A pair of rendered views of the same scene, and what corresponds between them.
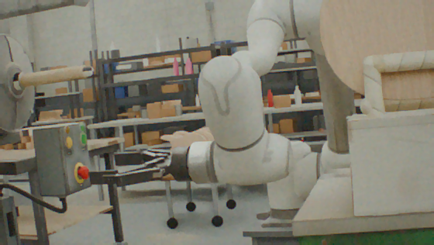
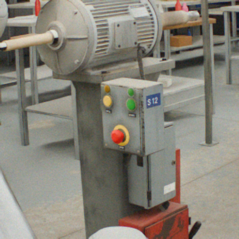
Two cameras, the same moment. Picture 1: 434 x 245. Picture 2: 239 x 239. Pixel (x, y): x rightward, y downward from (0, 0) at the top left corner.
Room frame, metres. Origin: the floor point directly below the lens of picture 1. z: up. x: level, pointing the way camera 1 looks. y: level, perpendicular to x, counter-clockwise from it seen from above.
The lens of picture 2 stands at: (2.57, -1.32, 1.49)
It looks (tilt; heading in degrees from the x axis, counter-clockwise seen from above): 14 degrees down; 117
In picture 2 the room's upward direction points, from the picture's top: 3 degrees counter-clockwise
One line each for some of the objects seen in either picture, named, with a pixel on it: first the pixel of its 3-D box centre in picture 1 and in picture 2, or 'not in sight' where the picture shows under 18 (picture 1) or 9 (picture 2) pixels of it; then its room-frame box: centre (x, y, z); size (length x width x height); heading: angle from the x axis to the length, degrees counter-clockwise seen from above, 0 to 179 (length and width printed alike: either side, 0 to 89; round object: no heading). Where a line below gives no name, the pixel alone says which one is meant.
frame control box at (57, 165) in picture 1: (41, 170); (141, 120); (1.72, 0.52, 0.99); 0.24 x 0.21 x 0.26; 73
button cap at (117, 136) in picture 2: (81, 172); (119, 135); (1.71, 0.39, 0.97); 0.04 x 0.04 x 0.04; 73
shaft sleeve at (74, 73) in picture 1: (53, 76); (26, 41); (1.42, 0.37, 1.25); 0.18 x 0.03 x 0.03; 73
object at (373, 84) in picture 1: (373, 91); not in sight; (1.03, -0.29, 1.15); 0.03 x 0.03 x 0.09
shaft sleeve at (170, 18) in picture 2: not in sight; (167, 19); (1.61, 1.03, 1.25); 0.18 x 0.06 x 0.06; 73
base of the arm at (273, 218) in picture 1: (287, 212); not in sight; (2.03, -0.22, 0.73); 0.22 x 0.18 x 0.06; 66
